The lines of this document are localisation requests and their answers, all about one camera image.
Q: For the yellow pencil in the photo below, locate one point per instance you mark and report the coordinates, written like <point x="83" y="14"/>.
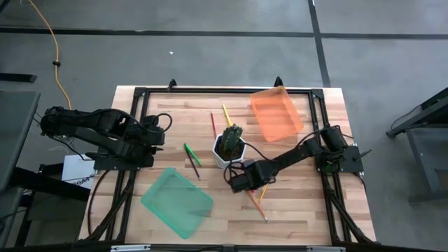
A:
<point x="263" y="193"/>
<point x="227" y="115"/>

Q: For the orange translucent plastic bin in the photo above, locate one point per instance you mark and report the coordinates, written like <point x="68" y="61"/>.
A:
<point x="276" y="113"/>

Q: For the white faceted plant pot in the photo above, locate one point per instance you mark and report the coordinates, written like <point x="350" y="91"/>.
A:
<point x="220" y="159"/>

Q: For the green translucent plastic bin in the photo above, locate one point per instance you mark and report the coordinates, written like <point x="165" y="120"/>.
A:
<point x="175" y="203"/>

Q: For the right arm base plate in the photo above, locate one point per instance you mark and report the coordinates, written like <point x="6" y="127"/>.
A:
<point x="350" y="157"/>

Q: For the silver metal bracket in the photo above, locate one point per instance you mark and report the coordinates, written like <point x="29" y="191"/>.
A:
<point x="129" y="248"/>
<point x="325" y="249"/>

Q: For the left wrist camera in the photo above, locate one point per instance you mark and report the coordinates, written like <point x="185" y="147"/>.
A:
<point x="151" y="120"/>

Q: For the orange pencil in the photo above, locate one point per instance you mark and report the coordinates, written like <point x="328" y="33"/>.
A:
<point x="259" y="208"/>

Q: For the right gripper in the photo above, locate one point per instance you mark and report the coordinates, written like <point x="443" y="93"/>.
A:
<point x="252" y="176"/>

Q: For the black desk frame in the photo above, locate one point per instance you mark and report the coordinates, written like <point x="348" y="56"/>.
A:
<point x="45" y="183"/>

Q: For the grey desk top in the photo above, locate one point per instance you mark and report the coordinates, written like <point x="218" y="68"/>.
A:
<point x="17" y="133"/>

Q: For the red pen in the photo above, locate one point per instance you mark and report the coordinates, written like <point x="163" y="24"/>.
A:
<point x="213" y="126"/>

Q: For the white paper box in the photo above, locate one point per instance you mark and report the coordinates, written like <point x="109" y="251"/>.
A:
<point x="77" y="169"/>

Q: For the black table foot bar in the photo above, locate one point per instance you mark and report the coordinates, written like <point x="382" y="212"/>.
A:
<point x="17" y="77"/>

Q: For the black frame bracket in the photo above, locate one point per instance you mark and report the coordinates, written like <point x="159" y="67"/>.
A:
<point x="278" y="82"/>
<point x="171" y="84"/>

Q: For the green pen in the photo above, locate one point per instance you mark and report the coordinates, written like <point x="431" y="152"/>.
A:
<point x="192" y="154"/>

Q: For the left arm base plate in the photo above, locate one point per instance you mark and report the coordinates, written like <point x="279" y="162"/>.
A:
<point x="122" y="164"/>

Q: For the green cactus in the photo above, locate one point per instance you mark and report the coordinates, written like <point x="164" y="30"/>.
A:
<point x="231" y="136"/>

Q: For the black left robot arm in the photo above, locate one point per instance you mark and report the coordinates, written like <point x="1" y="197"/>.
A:
<point x="87" y="131"/>

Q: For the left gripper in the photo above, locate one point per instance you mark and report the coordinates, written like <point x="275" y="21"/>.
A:
<point x="154" y="136"/>

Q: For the black aluminium table frame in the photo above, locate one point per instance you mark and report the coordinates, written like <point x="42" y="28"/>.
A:
<point x="227" y="90"/>

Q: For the black metal table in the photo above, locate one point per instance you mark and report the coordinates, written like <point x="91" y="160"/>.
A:
<point x="420" y="115"/>

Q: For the thin black pen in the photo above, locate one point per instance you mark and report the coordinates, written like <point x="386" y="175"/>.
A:
<point x="194" y="168"/>

